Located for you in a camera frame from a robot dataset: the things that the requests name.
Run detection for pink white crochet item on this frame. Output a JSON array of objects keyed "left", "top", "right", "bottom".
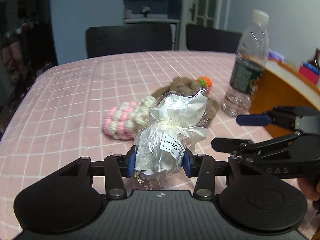
[{"left": 102, "top": 96, "right": 156, "bottom": 140}]

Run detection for white sachet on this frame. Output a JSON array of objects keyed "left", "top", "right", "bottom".
[{"left": 135, "top": 87, "right": 212, "bottom": 184}]

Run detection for brown plush towel toy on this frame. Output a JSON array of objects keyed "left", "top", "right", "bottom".
[{"left": 151, "top": 76, "right": 219, "bottom": 128}]

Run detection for orange crochet strawberry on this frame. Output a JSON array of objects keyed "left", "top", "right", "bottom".
[{"left": 196, "top": 76, "right": 213, "bottom": 88}]

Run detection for person's right hand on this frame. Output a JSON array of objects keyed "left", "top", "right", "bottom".
[{"left": 297, "top": 178, "right": 319, "bottom": 215}]

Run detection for orange storage box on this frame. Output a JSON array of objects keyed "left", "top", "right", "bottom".
[{"left": 248, "top": 55, "right": 320, "bottom": 139}]

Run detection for red box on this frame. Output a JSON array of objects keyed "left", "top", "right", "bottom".
[{"left": 298, "top": 66, "right": 319, "bottom": 85}]

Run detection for blue packet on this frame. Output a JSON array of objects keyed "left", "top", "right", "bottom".
[{"left": 302, "top": 62, "right": 319, "bottom": 74}]

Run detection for clear plastic water bottle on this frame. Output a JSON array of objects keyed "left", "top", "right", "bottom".
[{"left": 222, "top": 9, "right": 269, "bottom": 117}]

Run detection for purple tissue pack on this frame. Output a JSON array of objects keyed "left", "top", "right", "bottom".
[{"left": 268, "top": 49, "right": 286, "bottom": 62}]

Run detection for pink checked tablecloth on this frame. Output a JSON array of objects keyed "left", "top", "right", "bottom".
[{"left": 0, "top": 50, "right": 320, "bottom": 240}]

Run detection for black chair right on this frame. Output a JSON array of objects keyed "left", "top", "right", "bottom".
[{"left": 186, "top": 24, "right": 242, "bottom": 53}]

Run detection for black chair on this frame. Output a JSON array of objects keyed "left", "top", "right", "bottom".
[
  {"left": 86, "top": 23, "right": 171, "bottom": 59},
  {"left": 186, "top": 24, "right": 242, "bottom": 53}
]

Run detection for black chair left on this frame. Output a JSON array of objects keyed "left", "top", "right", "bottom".
[{"left": 86, "top": 23, "right": 171, "bottom": 59}]

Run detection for hanging bags on rack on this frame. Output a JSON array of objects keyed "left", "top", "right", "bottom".
[{"left": 1, "top": 22, "right": 30, "bottom": 84}]

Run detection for white vanity cabinet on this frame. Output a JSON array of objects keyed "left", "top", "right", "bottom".
[{"left": 123, "top": 17, "right": 181, "bottom": 50}]

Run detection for white panelled door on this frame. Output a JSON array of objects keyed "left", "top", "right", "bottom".
[{"left": 191, "top": 0, "right": 222, "bottom": 29}]

